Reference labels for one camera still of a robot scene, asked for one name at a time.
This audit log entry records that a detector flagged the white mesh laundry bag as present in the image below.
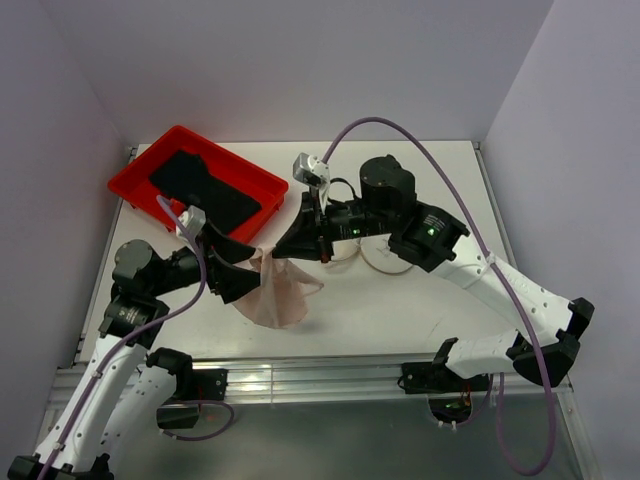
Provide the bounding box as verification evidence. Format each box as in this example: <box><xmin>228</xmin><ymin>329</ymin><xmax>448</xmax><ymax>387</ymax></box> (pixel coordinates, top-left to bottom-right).
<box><xmin>325</xmin><ymin>235</ymin><xmax>413</xmax><ymax>276</ymax></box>

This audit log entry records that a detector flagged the pink beige bra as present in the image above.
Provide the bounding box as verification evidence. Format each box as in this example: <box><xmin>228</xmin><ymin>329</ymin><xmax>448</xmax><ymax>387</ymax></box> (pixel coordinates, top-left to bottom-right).
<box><xmin>233</xmin><ymin>247</ymin><xmax>324</xmax><ymax>329</ymax></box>

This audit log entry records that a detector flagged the black cloth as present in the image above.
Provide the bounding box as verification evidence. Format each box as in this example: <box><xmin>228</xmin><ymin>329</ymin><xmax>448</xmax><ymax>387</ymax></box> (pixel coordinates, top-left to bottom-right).
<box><xmin>149</xmin><ymin>150</ymin><xmax>262</xmax><ymax>235</ymax></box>

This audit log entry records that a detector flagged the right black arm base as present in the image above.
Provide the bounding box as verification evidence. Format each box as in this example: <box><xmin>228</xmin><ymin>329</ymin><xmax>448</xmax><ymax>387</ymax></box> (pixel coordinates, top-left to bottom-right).
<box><xmin>397</xmin><ymin>362</ymin><xmax>493</xmax><ymax>432</ymax></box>

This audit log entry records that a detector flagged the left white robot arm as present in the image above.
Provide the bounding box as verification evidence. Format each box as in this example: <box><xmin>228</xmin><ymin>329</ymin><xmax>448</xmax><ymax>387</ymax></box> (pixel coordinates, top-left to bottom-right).
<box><xmin>7</xmin><ymin>220</ymin><xmax>260</xmax><ymax>479</ymax></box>

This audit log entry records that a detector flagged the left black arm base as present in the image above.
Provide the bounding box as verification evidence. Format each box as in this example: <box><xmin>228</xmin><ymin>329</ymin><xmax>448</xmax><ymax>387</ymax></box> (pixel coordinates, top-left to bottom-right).
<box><xmin>156</xmin><ymin>368</ymin><xmax>236</xmax><ymax>442</ymax></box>

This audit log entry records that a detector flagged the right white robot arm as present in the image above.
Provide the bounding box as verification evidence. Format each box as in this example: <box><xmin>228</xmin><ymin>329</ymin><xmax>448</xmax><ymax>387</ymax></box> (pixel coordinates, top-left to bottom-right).
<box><xmin>273</xmin><ymin>154</ymin><xmax>594</xmax><ymax>392</ymax></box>

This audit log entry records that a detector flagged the red plastic tray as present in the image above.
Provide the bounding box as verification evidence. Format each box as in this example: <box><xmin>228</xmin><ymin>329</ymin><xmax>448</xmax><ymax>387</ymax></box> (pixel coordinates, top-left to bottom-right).
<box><xmin>108</xmin><ymin>125</ymin><xmax>289</xmax><ymax>243</ymax></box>

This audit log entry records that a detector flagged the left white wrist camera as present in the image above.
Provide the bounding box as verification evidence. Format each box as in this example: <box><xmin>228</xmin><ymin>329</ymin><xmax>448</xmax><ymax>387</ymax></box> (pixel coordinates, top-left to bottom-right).
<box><xmin>175</xmin><ymin>206</ymin><xmax>206</xmax><ymax>240</ymax></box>

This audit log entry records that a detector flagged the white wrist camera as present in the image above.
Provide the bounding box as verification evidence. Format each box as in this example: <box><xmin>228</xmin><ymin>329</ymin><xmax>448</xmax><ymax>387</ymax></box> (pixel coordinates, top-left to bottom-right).
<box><xmin>292</xmin><ymin>153</ymin><xmax>331</xmax><ymax>213</ymax></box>
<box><xmin>175</xmin><ymin>206</ymin><xmax>206</xmax><ymax>240</ymax></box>

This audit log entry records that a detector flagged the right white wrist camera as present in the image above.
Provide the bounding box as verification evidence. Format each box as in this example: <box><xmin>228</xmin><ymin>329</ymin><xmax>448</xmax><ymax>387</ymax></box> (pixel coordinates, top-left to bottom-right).
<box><xmin>292</xmin><ymin>153</ymin><xmax>331</xmax><ymax>213</ymax></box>

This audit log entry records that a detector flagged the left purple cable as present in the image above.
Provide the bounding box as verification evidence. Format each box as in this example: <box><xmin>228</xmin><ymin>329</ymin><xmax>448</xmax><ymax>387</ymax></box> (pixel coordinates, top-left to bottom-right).
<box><xmin>34</xmin><ymin>194</ymin><xmax>209</xmax><ymax>480</ymax></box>

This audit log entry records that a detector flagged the purple cable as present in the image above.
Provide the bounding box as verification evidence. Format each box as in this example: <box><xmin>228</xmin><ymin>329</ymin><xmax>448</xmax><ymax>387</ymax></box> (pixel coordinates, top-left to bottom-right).
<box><xmin>34</xmin><ymin>194</ymin><xmax>209</xmax><ymax>480</ymax></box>
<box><xmin>322</xmin><ymin>116</ymin><xmax>557</xmax><ymax>476</ymax></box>

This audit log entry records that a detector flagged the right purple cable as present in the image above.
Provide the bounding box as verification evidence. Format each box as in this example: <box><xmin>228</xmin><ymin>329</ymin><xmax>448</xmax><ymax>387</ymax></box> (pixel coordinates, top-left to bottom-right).
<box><xmin>322</xmin><ymin>116</ymin><xmax>557</xmax><ymax>476</ymax></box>

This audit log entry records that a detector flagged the aluminium mounting rail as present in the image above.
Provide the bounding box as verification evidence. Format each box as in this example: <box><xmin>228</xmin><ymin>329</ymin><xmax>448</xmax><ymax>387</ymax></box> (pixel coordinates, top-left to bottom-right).
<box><xmin>45</xmin><ymin>354</ymin><xmax>544</xmax><ymax>411</ymax></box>

